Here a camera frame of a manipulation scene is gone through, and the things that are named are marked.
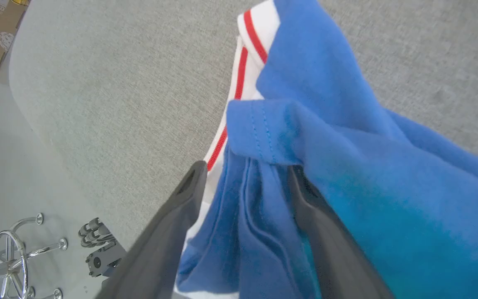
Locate blue garment white red trim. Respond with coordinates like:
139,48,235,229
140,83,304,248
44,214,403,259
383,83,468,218
174,0,478,299

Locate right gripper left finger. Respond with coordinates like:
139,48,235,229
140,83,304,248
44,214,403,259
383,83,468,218
94,160,209,299

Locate chrome stool base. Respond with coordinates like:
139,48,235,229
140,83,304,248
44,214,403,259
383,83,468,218
0,213,68,299

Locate grey fabric sofa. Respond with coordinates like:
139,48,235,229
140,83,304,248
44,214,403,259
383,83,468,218
9,0,478,254

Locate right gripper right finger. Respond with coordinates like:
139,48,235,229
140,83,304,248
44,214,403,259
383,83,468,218
287,165,395,299

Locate dark grey mechanical part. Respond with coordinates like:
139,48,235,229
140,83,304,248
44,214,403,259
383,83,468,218
78,217,127,278

